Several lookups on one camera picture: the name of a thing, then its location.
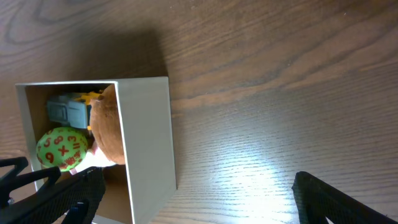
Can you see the brown plush toy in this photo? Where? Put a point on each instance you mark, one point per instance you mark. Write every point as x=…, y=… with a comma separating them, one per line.
x=105, y=125

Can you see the white pink duck toy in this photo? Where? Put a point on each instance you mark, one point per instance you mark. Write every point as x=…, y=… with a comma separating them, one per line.
x=94, y=158

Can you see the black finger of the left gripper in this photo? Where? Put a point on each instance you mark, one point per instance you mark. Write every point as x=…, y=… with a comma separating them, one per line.
x=12, y=180

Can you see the green patterned ball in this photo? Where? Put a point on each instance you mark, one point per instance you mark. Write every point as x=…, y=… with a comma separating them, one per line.
x=62, y=147

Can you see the white cardboard box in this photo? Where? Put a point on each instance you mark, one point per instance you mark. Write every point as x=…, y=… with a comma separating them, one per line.
x=136, y=192

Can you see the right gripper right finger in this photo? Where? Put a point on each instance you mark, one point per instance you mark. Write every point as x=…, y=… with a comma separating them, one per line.
x=319, y=202

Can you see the yellow grey toy truck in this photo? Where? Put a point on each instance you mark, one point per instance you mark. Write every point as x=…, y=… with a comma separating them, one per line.
x=71, y=109

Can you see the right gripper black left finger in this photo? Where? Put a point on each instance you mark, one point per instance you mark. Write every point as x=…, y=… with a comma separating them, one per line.
x=77, y=197

